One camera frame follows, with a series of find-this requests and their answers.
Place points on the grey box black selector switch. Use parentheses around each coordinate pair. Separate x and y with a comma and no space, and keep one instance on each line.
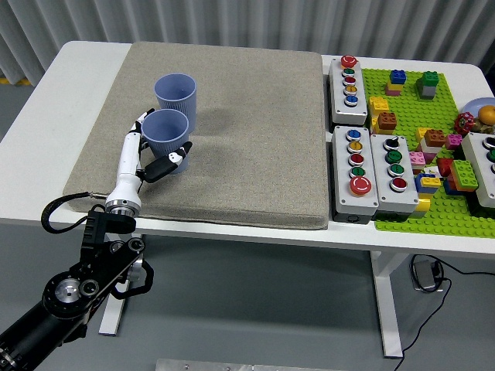
(386,201)

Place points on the blue ribbed cup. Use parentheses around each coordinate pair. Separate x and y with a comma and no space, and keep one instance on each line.
(178,104)
(164,127)

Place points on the grey power adapter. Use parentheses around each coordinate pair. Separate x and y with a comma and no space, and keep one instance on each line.
(423,274)

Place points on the orange toy fruit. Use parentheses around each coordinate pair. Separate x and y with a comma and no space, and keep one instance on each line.
(487,114)

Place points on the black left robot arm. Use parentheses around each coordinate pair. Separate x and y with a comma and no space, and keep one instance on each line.
(65,293)

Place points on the grey-brown cushion mat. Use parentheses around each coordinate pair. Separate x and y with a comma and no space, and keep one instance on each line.
(251,154)

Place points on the white table leg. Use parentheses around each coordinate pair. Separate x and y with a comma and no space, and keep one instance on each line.
(388,309)
(112,322)

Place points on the light blue plate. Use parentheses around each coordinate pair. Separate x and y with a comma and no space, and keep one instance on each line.
(473,105)

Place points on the red toy block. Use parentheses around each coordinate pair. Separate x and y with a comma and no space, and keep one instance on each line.
(444,167)

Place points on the orange white yellow block stack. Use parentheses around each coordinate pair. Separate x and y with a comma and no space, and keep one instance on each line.
(434,137)

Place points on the brown toy block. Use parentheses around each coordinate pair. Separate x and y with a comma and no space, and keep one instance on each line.
(386,121)

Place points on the grey box large red button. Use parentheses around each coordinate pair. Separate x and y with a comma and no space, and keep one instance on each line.
(344,205)

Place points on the lime green toy block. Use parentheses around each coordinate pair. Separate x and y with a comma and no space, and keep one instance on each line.
(464,174)

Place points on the red toy flower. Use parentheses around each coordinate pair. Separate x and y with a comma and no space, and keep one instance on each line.
(464,123)

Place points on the green studded baseplate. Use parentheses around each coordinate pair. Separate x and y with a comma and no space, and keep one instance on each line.
(410,112)

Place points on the grey five-button control box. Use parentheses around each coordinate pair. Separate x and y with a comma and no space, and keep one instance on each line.
(340,110)

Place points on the magenta toy block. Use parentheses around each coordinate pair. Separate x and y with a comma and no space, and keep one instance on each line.
(453,141)

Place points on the grey button box dark base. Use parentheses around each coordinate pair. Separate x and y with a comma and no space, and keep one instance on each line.
(477,170)

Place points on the blue orange block stack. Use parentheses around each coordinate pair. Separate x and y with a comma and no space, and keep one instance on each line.
(450,187)

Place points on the yellow cylinder block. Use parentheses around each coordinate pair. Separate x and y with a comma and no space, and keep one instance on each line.
(422,205)

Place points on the light pink toy block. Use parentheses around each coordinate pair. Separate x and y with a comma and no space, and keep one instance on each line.
(417,158)

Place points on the blue yellow pink block stack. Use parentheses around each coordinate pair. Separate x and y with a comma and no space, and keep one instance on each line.
(397,76)

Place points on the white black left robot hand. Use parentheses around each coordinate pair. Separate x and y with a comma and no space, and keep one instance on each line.
(129,158)

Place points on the green grey block stack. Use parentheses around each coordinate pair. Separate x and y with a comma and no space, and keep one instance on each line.
(427,90)

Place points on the brown toy food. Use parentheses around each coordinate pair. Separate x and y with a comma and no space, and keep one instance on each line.
(483,125)

